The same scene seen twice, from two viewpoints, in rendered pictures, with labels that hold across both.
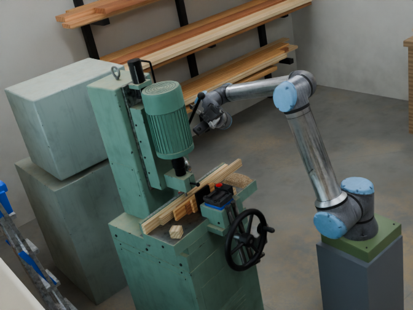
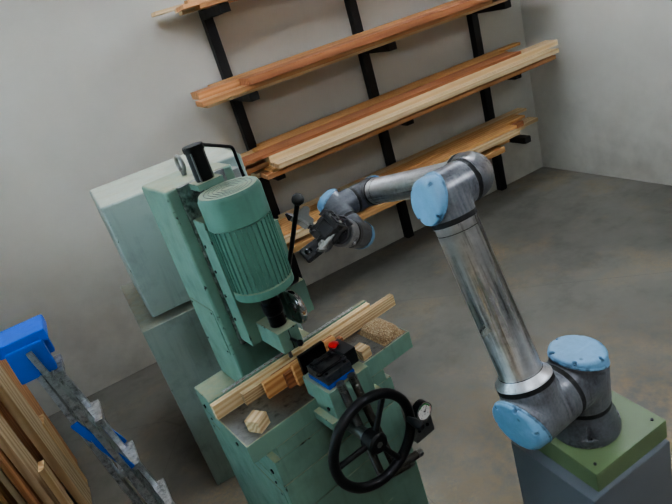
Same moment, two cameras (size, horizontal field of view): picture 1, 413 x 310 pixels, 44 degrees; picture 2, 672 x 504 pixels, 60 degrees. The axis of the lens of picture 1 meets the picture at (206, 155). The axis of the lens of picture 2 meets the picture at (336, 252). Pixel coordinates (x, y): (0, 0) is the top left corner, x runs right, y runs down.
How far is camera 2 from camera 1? 87 cm
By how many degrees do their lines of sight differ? 12
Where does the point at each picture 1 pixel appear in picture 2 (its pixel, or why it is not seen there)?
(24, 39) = (156, 124)
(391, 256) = (646, 477)
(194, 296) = not seen: outside the picture
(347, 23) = (610, 81)
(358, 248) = (580, 463)
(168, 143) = (242, 278)
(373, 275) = not seen: outside the picture
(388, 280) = not seen: outside the picture
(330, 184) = (518, 355)
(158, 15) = (337, 85)
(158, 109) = (218, 223)
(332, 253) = (536, 462)
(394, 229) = (651, 429)
